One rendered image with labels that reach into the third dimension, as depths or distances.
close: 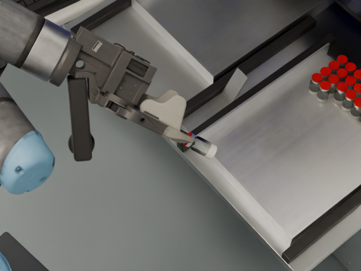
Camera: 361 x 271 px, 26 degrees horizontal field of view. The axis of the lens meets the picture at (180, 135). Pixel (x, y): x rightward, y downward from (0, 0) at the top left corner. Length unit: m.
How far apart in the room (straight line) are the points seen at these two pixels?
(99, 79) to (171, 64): 0.52
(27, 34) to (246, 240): 1.44
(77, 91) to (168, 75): 0.52
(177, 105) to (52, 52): 0.18
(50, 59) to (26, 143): 0.11
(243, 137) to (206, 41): 0.23
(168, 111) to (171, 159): 1.39
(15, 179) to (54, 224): 1.40
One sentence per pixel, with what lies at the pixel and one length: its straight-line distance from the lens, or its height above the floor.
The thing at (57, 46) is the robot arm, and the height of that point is 1.34.
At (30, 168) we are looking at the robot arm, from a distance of 0.99.
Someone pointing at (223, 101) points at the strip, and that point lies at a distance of 1.51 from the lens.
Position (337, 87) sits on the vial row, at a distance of 1.50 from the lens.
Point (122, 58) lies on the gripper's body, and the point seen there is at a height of 1.32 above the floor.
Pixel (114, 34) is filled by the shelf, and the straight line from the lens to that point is 1.61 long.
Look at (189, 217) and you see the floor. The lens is 2.36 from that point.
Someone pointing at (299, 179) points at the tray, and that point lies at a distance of 1.44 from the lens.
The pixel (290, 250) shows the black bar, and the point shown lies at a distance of 1.36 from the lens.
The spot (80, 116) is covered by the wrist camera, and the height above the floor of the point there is 1.26.
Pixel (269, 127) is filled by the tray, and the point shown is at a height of 0.88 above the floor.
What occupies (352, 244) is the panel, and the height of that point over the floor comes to 0.23.
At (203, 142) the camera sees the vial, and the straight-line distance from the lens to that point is 1.10.
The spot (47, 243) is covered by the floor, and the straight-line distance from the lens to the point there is 2.36.
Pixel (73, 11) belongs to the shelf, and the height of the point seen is 0.80.
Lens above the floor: 2.15
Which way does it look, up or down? 60 degrees down
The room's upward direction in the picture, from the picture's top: straight up
